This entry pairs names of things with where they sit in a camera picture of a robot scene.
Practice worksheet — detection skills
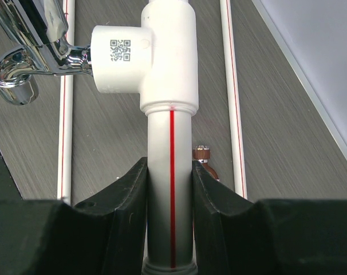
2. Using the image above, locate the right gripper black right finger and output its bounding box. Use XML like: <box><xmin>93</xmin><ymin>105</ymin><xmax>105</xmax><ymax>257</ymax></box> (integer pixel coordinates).
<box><xmin>192</xmin><ymin>161</ymin><xmax>347</xmax><ymax>274</ymax></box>

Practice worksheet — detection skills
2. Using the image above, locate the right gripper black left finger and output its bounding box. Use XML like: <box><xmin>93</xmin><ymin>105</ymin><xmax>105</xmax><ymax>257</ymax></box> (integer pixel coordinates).
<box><xmin>0</xmin><ymin>157</ymin><xmax>148</xmax><ymax>274</ymax></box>

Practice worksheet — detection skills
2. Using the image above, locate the white PVC pipe frame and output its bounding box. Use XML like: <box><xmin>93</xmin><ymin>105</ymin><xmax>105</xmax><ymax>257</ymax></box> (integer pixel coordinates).
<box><xmin>56</xmin><ymin>0</ymin><xmax>248</xmax><ymax>275</ymax></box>

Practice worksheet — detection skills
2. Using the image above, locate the brown plastic faucet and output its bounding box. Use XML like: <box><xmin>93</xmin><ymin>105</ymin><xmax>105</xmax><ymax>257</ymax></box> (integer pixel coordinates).
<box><xmin>192</xmin><ymin>145</ymin><xmax>219</xmax><ymax>181</ymax></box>

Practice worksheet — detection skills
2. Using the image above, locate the aluminium corner profile right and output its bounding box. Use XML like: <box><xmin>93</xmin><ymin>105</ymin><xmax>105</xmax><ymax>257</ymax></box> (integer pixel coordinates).
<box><xmin>253</xmin><ymin>1</ymin><xmax>347</xmax><ymax>160</ymax></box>

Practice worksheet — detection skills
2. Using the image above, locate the chrome metal faucet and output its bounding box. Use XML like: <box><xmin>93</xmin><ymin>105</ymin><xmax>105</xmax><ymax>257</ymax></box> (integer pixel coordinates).
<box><xmin>0</xmin><ymin>1</ymin><xmax>93</xmax><ymax>105</ymax></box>

